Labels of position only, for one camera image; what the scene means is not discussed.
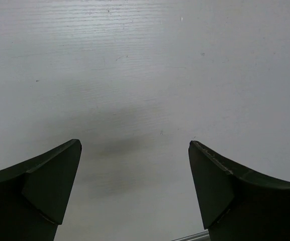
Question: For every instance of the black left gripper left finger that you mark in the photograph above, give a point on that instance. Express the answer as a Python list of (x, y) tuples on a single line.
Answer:
[(34, 194)]

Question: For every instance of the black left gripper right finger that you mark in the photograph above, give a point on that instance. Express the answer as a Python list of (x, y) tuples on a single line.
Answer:
[(236, 202)]

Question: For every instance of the aluminium table edge rail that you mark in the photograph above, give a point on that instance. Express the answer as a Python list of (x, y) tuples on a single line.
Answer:
[(201, 236)]

